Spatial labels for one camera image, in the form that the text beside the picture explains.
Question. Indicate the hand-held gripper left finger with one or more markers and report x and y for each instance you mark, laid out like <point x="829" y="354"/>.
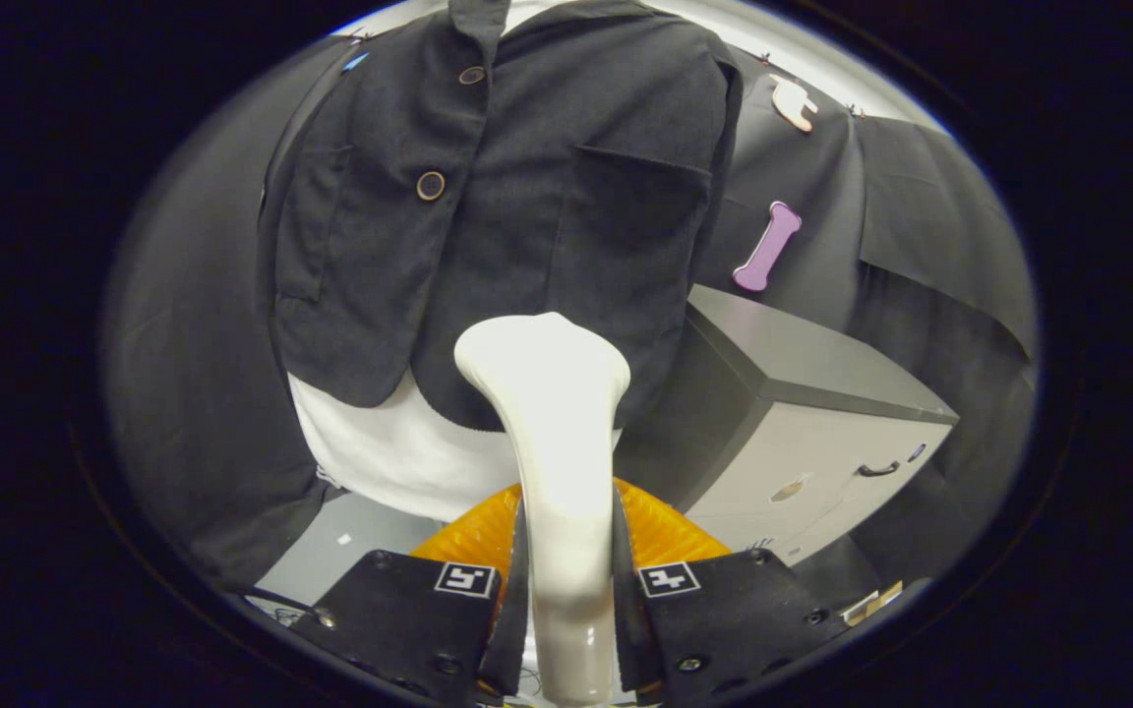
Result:
<point x="409" y="619"/>

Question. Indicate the black backdrop cloth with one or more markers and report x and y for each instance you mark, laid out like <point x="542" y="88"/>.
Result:
<point x="193" y="393"/>

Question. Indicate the black jacket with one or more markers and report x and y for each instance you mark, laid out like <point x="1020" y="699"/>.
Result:
<point x="527" y="216"/>

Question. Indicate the grey cabinet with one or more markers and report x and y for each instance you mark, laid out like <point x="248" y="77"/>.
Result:
<point x="822" y="433"/>

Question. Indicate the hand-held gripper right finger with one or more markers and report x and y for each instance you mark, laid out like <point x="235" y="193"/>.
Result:
<point x="734" y="610"/>

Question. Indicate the white garment steamer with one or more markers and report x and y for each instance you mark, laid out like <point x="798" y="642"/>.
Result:
<point x="557" y="413"/>

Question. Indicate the white shirt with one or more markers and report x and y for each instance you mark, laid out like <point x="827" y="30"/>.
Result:
<point x="399" y="452"/>

